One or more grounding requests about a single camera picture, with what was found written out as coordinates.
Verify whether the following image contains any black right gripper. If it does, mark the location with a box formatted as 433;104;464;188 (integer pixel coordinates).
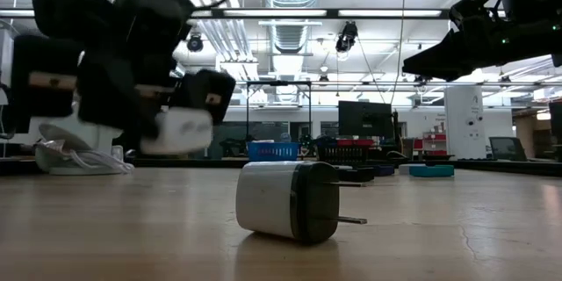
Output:
401;0;533;83

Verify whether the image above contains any black aluminium table frame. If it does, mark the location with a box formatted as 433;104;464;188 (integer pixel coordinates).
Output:
0;156;562;178

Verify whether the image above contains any black ceiling spotlight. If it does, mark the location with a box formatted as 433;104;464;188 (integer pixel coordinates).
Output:
335;20;359;54
185;32;205;54

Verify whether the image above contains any teal small display module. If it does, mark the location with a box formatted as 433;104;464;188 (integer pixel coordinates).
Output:
408;164;456;178

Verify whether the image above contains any black plastic basket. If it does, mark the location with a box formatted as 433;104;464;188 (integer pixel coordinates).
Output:
316;137;375;168

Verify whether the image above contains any black computer monitor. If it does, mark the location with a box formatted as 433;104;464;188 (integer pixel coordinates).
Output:
337;100;395;140
548;100;562;162

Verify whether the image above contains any blue plastic basket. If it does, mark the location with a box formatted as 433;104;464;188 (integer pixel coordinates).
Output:
246;140;301;163

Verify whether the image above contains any thin black hanging cable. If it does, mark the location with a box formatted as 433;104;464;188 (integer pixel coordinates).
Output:
389;0;407;106

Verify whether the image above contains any black small display module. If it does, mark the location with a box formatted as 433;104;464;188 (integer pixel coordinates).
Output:
336;166;376;184

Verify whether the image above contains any red storage shelf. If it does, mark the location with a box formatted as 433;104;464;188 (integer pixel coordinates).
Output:
412;130;450;158

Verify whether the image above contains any black beam with light strips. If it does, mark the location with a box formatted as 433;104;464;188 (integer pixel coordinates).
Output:
192;7;453;20

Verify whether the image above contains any white and black wall charger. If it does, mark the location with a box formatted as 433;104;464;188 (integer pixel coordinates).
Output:
234;161;368;246

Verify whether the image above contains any large white wall charger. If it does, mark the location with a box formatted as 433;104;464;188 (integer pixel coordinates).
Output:
139;106;215;156

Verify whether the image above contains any silver ventilation duct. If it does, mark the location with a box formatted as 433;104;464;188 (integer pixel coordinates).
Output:
262;0;325;54

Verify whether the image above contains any red crate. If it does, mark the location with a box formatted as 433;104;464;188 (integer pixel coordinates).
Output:
335;138;375;148

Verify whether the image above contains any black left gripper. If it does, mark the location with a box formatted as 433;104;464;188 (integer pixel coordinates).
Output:
11;0;238;141

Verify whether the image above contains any black metal frame stand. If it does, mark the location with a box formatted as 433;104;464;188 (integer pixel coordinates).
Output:
245;80;313;144

